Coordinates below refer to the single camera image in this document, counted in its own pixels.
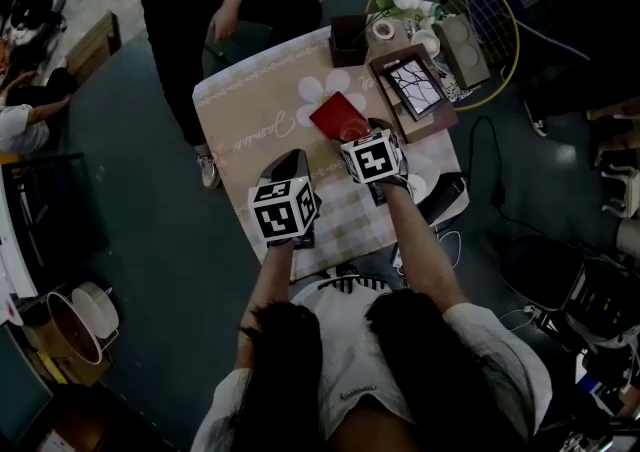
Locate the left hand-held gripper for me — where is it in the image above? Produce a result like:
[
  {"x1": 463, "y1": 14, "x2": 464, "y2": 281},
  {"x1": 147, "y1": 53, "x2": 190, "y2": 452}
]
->
[{"x1": 248, "y1": 148, "x2": 322, "y2": 249}]

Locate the dark picture frame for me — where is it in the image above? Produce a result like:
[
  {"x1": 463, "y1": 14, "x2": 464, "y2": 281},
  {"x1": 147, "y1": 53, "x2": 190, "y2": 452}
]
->
[{"x1": 382, "y1": 53, "x2": 449, "y2": 122}]

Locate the red booklet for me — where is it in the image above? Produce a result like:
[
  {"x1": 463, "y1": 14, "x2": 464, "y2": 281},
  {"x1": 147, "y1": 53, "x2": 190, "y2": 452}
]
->
[{"x1": 308, "y1": 91, "x2": 374, "y2": 141}]

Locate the wooden crate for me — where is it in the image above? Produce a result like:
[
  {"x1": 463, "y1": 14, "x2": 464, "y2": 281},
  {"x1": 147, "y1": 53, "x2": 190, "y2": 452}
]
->
[{"x1": 63, "y1": 11, "x2": 123, "y2": 87}]

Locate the black box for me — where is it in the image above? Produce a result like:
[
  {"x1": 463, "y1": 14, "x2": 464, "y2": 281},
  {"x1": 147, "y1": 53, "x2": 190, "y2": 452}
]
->
[{"x1": 419, "y1": 172, "x2": 469, "y2": 227}]

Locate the round brown bin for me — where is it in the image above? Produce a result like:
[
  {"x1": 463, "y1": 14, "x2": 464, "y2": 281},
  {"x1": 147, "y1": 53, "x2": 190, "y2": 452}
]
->
[{"x1": 44, "y1": 289, "x2": 107, "y2": 367}]

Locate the white round fan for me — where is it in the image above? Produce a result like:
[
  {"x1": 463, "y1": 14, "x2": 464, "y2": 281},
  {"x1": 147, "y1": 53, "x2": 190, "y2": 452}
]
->
[{"x1": 69, "y1": 281, "x2": 122, "y2": 341}]

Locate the black equipment pile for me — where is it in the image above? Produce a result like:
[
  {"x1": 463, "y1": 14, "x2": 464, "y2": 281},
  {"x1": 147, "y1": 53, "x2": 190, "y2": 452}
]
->
[{"x1": 534, "y1": 252, "x2": 640, "y2": 394}]

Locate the person's white shirt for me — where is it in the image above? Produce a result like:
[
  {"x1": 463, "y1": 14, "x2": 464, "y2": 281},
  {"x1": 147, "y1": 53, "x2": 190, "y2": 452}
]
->
[{"x1": 192, "y1": 277, "x2": 554, "y2": 452}]

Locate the black floor cable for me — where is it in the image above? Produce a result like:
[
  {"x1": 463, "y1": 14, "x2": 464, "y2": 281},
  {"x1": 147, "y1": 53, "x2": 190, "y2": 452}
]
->
[{"x1": 466, "y1": 114, "x2": 551, "y2": 237}]

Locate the white cup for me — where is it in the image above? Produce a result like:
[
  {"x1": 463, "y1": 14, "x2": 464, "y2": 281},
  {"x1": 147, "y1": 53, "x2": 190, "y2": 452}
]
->
[{"x1": 410, "y1": 28, "x2": 441, "y2": 59}]

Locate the black metal rack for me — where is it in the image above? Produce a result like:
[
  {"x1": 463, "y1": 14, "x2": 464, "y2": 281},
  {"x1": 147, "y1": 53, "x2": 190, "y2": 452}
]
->
[{"x1": 0, "y1": 152, "x2": 87, "y2": 269}]

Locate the white cable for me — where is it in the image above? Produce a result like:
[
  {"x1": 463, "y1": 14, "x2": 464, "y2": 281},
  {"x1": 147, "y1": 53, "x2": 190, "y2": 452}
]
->
[{"x1": 433, "y1": 229, "x2": 464, "y2": 269}]

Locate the beige floral tablecloth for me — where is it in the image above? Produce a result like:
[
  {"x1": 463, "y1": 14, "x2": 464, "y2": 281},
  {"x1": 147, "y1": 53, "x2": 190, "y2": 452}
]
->
[{"x1": 192, "y1": 24, "x2": 471, "y2": 282}]

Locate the yellow round wire chair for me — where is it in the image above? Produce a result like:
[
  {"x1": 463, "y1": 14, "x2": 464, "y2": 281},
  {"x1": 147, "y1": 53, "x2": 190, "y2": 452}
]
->
[{"x1": 364, "y1": 0, "x2": 521, "y2": 113}]

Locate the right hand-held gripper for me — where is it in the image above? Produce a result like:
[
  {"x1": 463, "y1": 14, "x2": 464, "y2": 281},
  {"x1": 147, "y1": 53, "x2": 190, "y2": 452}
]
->
[{"x1": 340, "y1": 117, "x2": 415, "y2": 207}]

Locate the person's left forearm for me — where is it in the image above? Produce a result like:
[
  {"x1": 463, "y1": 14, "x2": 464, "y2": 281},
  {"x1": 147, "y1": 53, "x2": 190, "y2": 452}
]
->
[{"x1": 233, "y1": 239, "x2": 297, "y2": 372}]

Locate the dark brown box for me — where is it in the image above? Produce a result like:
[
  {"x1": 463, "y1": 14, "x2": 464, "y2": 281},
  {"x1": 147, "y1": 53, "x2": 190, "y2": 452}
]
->
[{"x1": 328, "y1": 14, "x2": 372, "y2": 69}]

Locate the person's right forearm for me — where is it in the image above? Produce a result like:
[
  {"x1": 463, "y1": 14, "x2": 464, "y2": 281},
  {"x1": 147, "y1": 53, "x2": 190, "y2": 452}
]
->
[{"x1": 378, "y1": 182, "x2": 469, "y2": 314}]

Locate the grey cardboard cup carrier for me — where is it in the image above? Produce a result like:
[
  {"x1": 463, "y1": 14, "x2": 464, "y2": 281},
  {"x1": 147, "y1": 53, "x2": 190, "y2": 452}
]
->
[{"x1": 432, "y1": 13, "x2": 492, "y2": 90}]

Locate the white tape roll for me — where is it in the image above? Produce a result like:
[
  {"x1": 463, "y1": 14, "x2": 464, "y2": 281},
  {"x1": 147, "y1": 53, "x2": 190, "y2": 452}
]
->
[{"x1": 371, "y1": 19, "x2": 397, "y2": 42}]

